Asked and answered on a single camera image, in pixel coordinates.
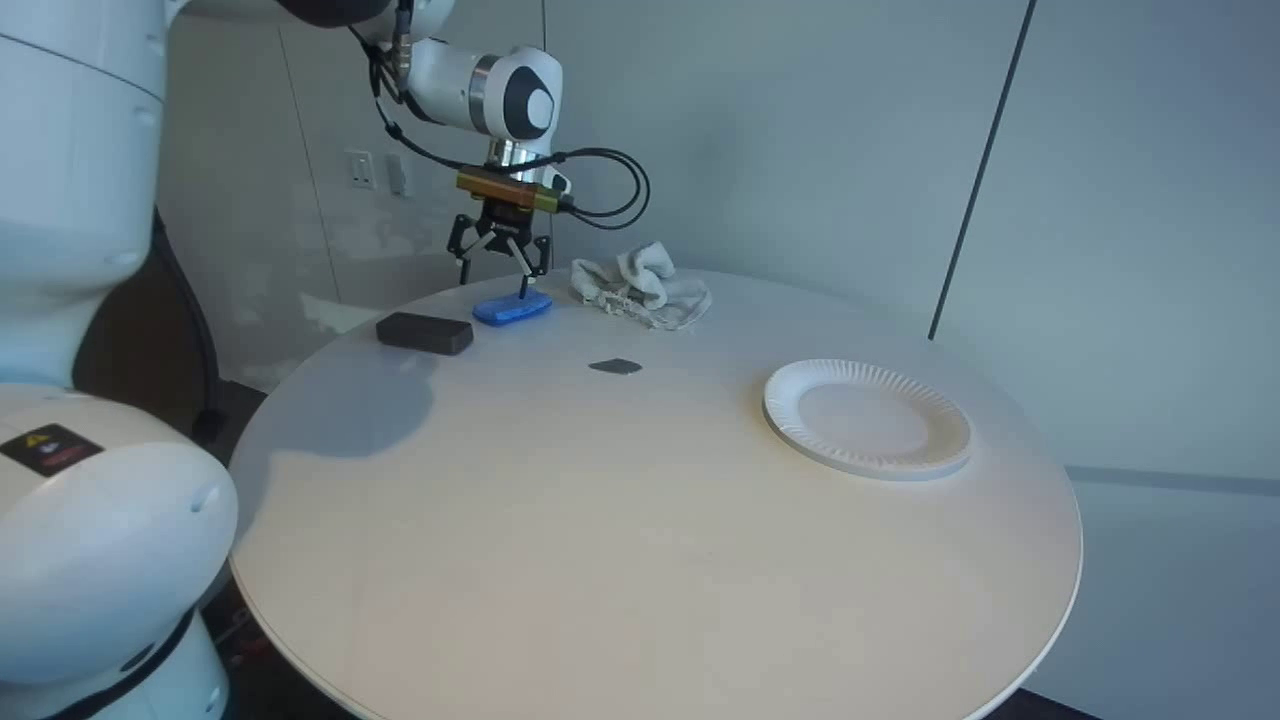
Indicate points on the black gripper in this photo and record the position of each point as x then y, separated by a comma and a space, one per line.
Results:
507, 228

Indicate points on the blue sponge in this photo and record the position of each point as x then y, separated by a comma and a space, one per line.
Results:
514, 311

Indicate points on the white towel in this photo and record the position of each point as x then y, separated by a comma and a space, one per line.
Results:
640, 285

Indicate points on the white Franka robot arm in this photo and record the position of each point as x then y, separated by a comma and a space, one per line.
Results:
81, 172

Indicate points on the white paper plate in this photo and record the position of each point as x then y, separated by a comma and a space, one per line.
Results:
867, 420

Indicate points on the black rectangular block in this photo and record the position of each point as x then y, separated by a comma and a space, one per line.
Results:
424, 333

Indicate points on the small grey square tag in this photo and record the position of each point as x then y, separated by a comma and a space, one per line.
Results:
617, 367

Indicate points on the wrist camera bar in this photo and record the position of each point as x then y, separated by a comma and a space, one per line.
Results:
507, 191

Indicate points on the white wall outlet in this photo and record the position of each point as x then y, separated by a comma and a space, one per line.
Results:
362, 170
394, 172

